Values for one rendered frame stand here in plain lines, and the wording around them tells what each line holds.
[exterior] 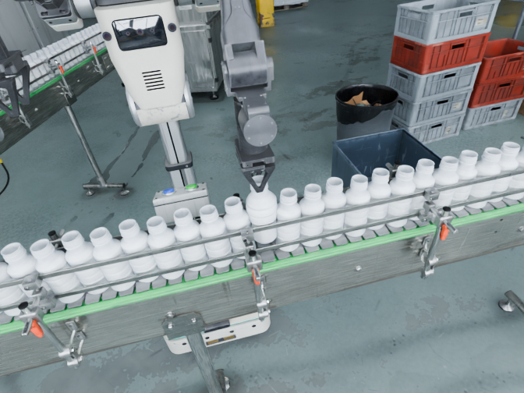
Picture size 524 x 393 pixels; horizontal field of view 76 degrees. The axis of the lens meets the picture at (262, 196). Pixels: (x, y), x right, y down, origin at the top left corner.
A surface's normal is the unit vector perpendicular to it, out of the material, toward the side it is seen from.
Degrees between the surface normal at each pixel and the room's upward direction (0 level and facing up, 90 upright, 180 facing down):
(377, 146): 90
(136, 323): 90
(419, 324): 0
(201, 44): 90
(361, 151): 90
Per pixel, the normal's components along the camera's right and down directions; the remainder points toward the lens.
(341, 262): 0.22, 0.58
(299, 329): -0.08, -0.78
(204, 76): -0.08, 0.58
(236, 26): 0.15, 0.14
